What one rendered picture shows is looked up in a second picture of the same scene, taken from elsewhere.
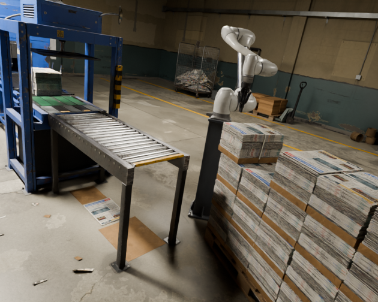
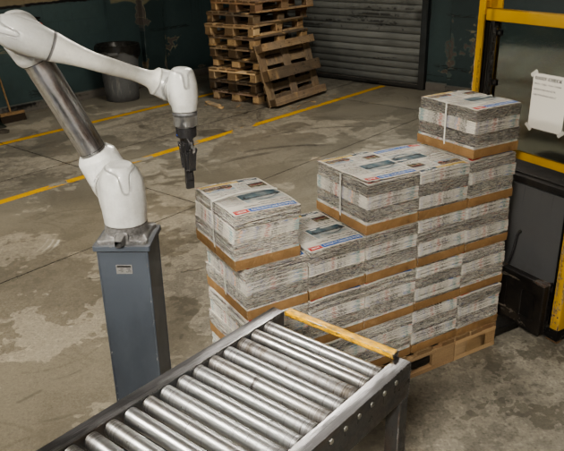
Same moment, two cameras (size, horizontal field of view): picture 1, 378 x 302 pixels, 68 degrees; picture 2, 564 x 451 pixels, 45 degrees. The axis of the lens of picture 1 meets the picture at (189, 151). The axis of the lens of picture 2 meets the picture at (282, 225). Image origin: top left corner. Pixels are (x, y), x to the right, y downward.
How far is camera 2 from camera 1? 2.93 m
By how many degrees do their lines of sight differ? 85
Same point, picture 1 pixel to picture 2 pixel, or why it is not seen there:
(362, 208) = (465, 170)
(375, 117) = not seen: outside the picture
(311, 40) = not seen: outside the picture
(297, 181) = (399, 199)
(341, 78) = not seen: outside the picture
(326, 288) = (454, 264)
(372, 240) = (474, 190)
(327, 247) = (445, 230)
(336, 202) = (443, 183)
